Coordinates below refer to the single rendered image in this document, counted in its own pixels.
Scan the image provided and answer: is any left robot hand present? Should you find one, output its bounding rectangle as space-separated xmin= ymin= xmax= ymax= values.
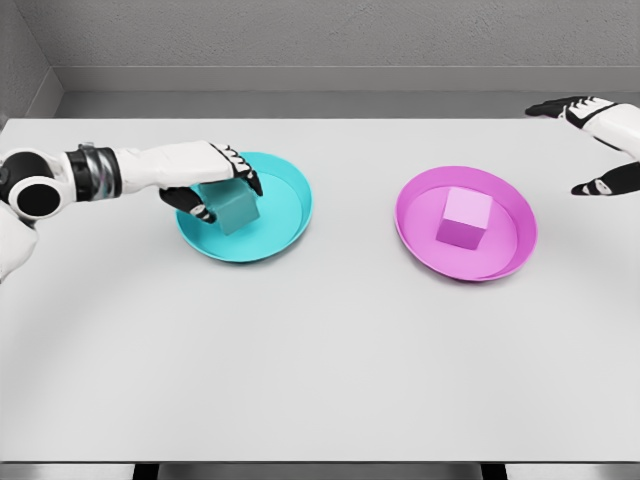
xmin=149 ymin=140 xmax=264 ymax=224

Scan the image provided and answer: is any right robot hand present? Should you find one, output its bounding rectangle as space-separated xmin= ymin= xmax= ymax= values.
xmin=524 ymin=95 xmax=640 ymax=198

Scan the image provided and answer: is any cyan block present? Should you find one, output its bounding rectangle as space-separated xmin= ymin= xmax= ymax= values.
xmin=197 ymin=178 xmax=263 ymax=237

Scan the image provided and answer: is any cyan plate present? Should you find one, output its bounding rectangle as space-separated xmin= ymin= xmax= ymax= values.
xmin=174 ymin=151 xmax=314 ymax=265

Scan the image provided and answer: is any pink plate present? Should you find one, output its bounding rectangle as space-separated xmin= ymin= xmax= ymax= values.
xmin=393 ymin=166 xmax=539 ymax=285

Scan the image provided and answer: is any pink block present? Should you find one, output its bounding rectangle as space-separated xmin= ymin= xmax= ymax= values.
xmin=435 ymin=187 xmax=493 ymax=250

